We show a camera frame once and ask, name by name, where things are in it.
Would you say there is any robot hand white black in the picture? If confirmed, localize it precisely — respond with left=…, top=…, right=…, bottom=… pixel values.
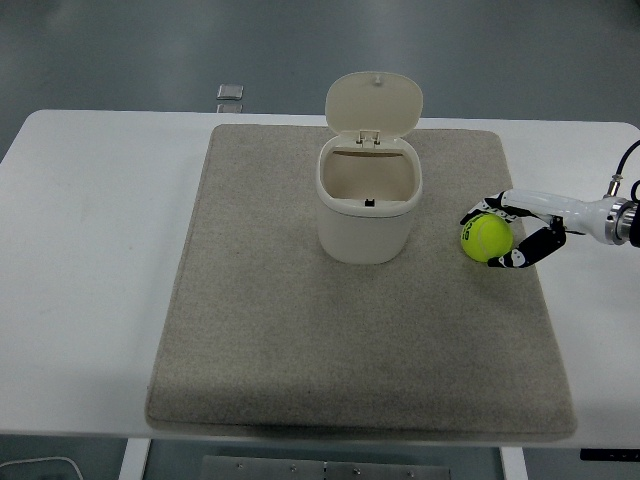
left=459, top=189, right=612, bottom=270

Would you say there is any yellow tennis ball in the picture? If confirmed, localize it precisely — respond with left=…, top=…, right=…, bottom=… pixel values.
left=459, top=212, right=514, bottom=263

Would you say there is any cream bin with flip lid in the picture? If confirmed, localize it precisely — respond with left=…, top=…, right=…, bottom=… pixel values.
left=314, top=71, right=424, bottom=265

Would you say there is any black table control panel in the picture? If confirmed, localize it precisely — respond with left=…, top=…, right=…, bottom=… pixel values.
left=579, top=448, right=640, bottom=462

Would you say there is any white table leg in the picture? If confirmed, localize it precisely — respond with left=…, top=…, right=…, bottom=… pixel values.
left=499, top=446, right=526, bottom=480
left=118, top=438, right=151, bottom=480

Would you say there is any beige grey felt mat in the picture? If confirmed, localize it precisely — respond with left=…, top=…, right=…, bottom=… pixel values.
left=144, top=123, right=579, bottom=442

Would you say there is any white cable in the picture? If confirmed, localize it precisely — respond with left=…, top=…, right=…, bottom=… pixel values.
left=0, top=455, right=84, bottom=480

